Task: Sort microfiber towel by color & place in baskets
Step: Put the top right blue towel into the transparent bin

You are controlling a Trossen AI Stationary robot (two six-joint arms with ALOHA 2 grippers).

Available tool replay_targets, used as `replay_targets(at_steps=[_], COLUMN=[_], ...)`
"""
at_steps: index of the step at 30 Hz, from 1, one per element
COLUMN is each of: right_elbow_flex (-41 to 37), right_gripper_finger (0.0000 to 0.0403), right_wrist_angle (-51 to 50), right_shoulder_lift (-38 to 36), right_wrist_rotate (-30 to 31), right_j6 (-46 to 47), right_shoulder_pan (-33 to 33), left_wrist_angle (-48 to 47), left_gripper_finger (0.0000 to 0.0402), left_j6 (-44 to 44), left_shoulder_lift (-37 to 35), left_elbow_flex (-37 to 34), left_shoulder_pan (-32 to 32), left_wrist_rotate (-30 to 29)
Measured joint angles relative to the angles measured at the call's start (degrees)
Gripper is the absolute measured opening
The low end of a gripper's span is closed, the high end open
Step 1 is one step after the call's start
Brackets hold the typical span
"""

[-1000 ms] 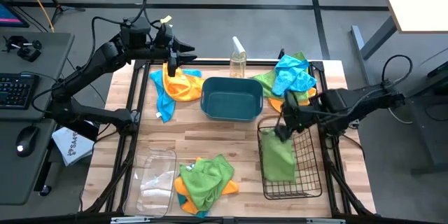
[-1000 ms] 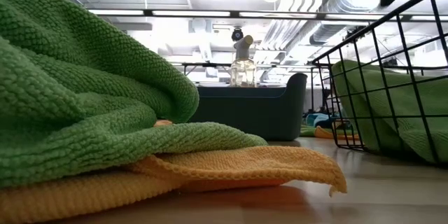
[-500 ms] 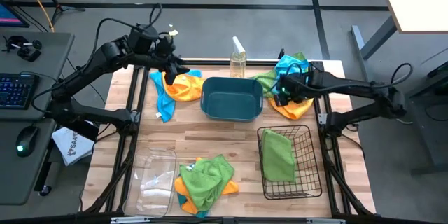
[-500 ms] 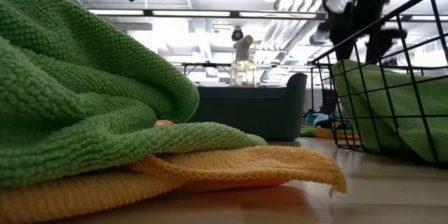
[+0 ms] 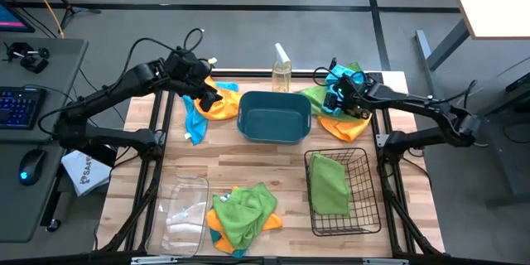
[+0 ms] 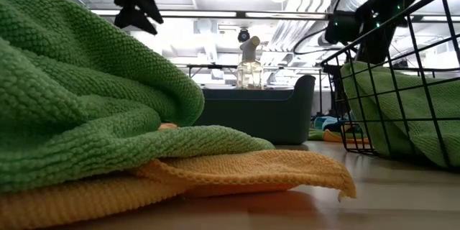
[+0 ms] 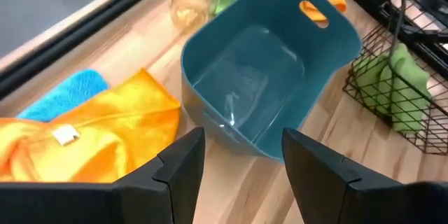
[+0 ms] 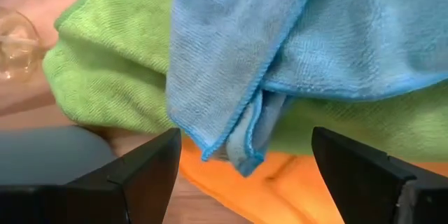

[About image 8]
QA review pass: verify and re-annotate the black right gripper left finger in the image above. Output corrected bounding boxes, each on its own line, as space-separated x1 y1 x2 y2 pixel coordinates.
0 127 182 224

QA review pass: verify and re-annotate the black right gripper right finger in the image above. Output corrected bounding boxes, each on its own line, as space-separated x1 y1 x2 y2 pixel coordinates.
311 126 448 224

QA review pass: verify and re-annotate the clear spray bottle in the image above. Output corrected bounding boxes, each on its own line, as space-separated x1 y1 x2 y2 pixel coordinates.
0 6 46 81

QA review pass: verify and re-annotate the green microfiber towel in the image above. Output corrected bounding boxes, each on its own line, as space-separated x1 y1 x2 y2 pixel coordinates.
41 0 448 164

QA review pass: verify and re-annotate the orange microfiber towel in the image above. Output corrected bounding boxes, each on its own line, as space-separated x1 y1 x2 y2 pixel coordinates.
178 136 448 224

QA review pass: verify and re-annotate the blue microfiber towel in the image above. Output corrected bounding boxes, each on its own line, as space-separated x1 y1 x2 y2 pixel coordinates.
166 0 448 179

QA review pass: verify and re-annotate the dark grey plastic bin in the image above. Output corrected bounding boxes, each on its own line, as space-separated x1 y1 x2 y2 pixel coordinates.
0 125 118 186

